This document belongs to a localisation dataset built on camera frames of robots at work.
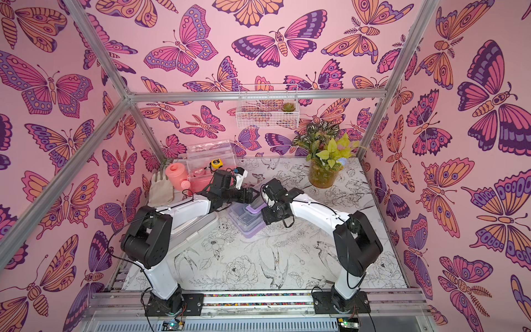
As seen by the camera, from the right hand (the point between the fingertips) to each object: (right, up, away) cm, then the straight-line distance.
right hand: (270, 214), depth 88 cm
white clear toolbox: (-23, +5, -29) cm, 38 cm away
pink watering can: (-44, +16, +10) cm, 48 cm away
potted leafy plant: (+26, +28, +4) cm, 38 cm away
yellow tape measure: (-28, +24, +18) cm, 41 cm away
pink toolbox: (-37, +27, +26) cm, 53 cm away
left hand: (-6, +9, +4) cm, 12 cm away
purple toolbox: (-10, -1, -1) cm, 10 cm away
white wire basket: (-1, +49, +7) cm, 49 cm away
